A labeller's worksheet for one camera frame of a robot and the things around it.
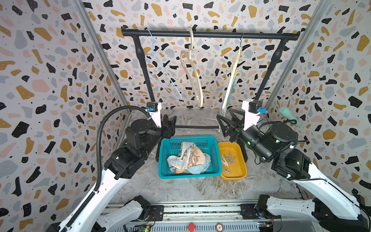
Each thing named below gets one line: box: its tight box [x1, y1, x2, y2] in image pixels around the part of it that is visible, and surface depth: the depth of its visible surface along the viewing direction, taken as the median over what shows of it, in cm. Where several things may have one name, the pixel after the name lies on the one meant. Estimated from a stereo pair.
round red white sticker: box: [215, 222, 225, 232], surface depth 72 cm
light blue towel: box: [187, 152, 212, 175], surface depth 83 cm
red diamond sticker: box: [187, 222, 196, 232], surface depth 71 cm
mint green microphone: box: [279, 106, 302, 129], surface depth 76 cm
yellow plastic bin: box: [218, 141, 248, 181], surface depth 92 cm
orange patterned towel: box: [167, 141, 207, 174], surface depth 85 cm
